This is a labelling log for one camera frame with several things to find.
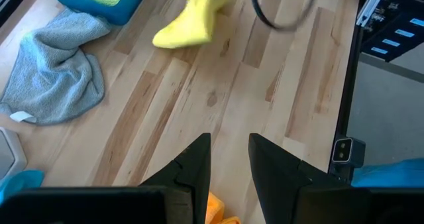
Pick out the grey microfiber towel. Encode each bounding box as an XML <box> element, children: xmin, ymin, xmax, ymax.
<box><xmin>0</xmin><ymin>7</ymin><xmax>112</xmax><ymax>126</ymax></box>

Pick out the teal plastic bin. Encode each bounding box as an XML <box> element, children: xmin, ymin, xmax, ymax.
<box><xmin>42</xmin><ymin>0</ymin><xmax>152</xmax><ymax>26</ymax></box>

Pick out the silver aluminium bracket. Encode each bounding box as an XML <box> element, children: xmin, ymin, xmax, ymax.
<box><xmin>356</xmin><ymin>0</ymin><xmax>389</xmax><ymax>28</ymax></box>

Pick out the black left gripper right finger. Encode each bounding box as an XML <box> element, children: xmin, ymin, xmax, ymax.
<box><xmin>248</xmin><ymin>133</ymin><xmax>350</xmax><ymax>224</ymax></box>

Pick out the small grey camera box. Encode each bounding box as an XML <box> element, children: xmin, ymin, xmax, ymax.
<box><xmin>332</xmin><ymin>137</ymin><xmax>366</xmax><ymax>168</ymax></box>

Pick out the yellow microfiber towel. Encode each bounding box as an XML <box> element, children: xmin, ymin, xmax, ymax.
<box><xmin>152</xmin><ymin>0</ymin><xmax>244</xmax><ymax>49</ymax></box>

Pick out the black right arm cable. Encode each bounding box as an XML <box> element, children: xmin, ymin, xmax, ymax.
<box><xmin>248</xmin><ymin>0</ymin><xmax>321</xmax><ymax>32</ymax></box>

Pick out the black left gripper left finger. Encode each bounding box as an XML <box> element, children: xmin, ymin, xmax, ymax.
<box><xmin>140</xmin><ymin>133</ymin><xmax>212</xmax><ymax>224</ymax></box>

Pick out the light blue microfiber towel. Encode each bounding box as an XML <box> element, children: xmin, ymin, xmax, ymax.
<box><xmin>0</xmin><ymin>170</ymin><xmax>46</xmax><ymax>205</ymax></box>

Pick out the orange microfiber towel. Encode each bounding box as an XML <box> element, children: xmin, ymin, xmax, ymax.
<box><xmin>205</xmin><ymin>190</ymin><xmax>242</xmax><ymax>224</ymax></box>

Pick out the black equipment case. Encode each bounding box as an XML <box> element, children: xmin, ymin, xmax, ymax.
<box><xmin>359</xmin><ymin>0</ymin><xmax>424</xmax><ymax>63</ymax></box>

